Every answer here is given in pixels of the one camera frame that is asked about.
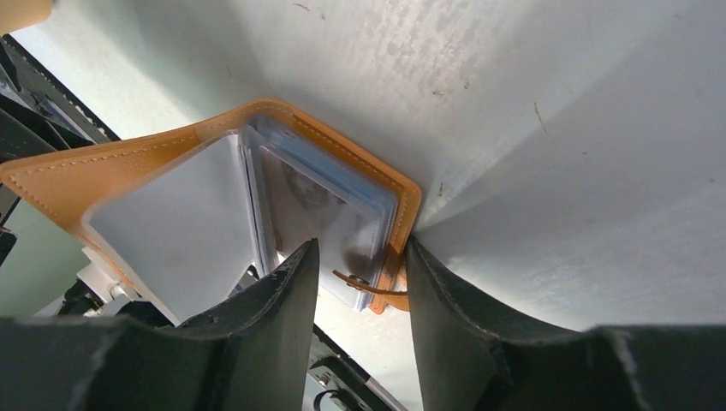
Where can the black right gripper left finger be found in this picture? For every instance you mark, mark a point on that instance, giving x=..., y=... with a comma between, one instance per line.
x=249, y=352

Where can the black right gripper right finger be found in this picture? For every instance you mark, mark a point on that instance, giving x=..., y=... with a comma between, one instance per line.
x=474, y=352

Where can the orange leather card holder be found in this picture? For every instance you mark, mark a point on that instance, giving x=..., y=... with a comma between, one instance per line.
x=65, y=185

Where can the beige oval plastic tray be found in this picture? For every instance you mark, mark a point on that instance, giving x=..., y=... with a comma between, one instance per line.
x=19, y=14

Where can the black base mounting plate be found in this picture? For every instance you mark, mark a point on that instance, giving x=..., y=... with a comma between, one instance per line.
x=39, y=114

